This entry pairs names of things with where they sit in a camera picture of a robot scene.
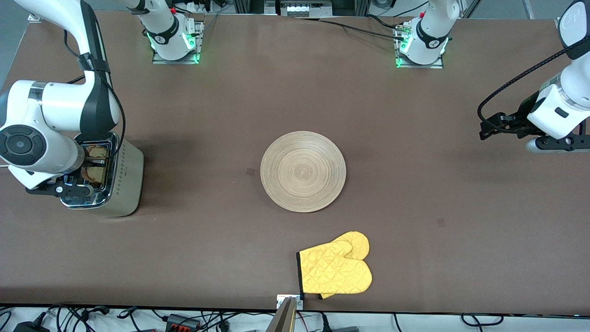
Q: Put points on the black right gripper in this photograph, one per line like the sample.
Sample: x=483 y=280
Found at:
x=94 y=158

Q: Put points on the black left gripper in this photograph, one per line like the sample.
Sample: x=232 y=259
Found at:
x=519 y=121

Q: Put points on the slice of bread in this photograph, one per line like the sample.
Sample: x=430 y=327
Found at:
x=94 y=174

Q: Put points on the round wooden plate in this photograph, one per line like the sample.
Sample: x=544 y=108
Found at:
x=303 y=171

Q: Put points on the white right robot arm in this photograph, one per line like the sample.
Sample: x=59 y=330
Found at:
x=50 y=103

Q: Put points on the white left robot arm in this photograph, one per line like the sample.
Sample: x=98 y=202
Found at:
x=553 y=115

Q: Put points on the stainless steel toaster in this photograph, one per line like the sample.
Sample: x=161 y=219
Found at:
x=124 y=184

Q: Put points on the black power brick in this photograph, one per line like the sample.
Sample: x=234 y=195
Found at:
x=30 y=327

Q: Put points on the yellow quilted oven mitt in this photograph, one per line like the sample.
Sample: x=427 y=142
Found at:
x=359 y=242
x=332 y=272

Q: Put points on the black orange connector block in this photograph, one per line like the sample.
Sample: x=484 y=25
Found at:
x=182 y=321

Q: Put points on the grey power strip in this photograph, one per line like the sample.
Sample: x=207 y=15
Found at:
x=299 y=9

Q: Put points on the white metal bracket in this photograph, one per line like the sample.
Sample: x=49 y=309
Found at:
x=280 y=302

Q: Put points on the aluminium camera mast profile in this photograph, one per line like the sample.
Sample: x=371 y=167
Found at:
x=283 y=320

